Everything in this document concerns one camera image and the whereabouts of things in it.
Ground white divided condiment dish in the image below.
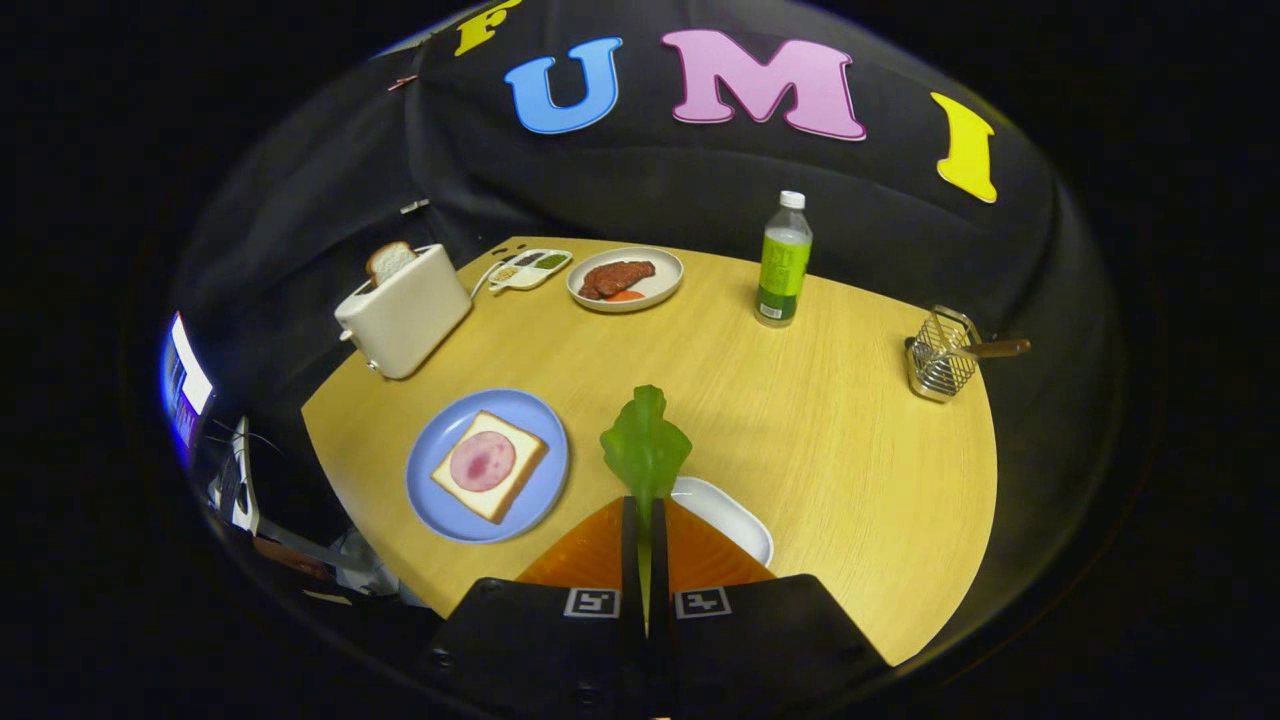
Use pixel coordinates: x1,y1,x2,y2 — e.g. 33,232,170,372
487,248,574,293

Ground black backdrop cloth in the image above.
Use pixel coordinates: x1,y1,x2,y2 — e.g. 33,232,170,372
165,0,1126,661

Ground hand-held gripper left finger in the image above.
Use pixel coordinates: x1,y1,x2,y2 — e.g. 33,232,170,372
425,497,646,720

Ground square white plate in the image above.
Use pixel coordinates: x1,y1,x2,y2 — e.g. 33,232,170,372
668,477,775,567

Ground blue plate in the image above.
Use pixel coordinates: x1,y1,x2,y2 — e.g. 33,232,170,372
405,389,570,544

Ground white toaster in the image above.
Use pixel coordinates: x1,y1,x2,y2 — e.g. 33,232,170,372
334,244,473,381

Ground brown meat patties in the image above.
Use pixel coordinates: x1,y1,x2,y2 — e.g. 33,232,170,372
578,260,657,301

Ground metal wire basket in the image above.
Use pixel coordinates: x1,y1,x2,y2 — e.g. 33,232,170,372
906,305,982,404

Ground green labelled drink bottle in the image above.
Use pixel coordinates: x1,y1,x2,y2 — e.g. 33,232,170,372
754,190,814,329

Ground round white plate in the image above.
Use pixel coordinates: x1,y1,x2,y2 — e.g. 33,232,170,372
566,246,685,314

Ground pink ham slice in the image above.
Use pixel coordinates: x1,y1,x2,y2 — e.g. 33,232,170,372
450,431,517,492

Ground wooden handled utensil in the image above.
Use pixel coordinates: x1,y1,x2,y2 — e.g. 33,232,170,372
950,338,1031,361

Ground white bread slice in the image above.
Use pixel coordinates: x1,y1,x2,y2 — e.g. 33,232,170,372
365,240,418,288

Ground computer monitor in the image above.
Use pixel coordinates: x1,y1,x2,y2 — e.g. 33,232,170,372
160,312,214,466

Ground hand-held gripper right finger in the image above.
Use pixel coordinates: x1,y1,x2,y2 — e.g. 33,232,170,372
650,497,891,720

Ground bread slice under ham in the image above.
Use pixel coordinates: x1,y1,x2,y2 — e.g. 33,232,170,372
431,410,550,524

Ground green lettuce leaf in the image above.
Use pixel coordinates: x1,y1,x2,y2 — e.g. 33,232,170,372
600,385,693,636

